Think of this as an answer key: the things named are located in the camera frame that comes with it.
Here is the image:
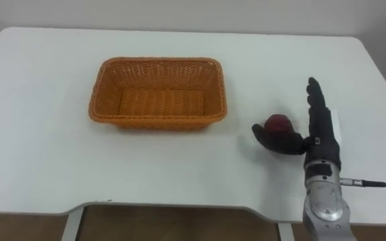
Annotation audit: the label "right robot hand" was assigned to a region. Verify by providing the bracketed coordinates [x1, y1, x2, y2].
[251, 76, 342, 171]

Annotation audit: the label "red apple soft toy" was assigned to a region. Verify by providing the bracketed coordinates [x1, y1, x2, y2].
[263, 114, 295, 133]

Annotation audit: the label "orange woven basket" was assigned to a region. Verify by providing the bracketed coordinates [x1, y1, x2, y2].
[88, 56, 228, 131]

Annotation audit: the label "white desk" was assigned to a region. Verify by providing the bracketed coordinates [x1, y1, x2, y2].
[0, 26, 386, 241]

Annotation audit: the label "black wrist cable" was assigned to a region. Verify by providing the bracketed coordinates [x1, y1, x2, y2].
[339, 178, 386, 192]

